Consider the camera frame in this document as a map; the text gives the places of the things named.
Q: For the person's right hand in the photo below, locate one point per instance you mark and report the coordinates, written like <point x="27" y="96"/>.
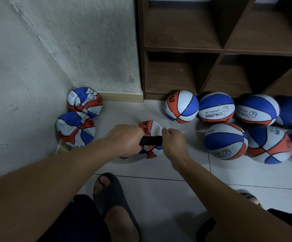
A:
<point x="175" y="147"/>

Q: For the person's left hand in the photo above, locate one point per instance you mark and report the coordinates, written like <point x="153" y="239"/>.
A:
<point x="124" y="140"/>

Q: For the brown wooden cubby shelf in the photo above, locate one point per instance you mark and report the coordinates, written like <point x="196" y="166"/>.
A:
<point x="184" y="37"/>

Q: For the person's right forearm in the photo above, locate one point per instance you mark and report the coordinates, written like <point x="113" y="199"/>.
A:
<point x="242" y="209"/>

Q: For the person's left forearm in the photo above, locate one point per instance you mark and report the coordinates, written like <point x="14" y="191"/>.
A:
<point x="35" y="199"/>

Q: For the person's left foot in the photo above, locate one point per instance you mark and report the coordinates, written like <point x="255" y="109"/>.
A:
<point x="122" y="224"/>

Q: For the person's foot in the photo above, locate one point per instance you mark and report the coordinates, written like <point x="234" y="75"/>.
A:
<point x="122" y="224"/>
<point x="252" y="199"/>

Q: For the person's right foot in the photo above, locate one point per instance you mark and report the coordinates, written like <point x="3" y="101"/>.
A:
<point x="252" y="199"/>

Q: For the black sandal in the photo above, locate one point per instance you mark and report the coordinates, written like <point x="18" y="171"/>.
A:
<point x="114" y="194"/>
<point x="205" y="229"/>

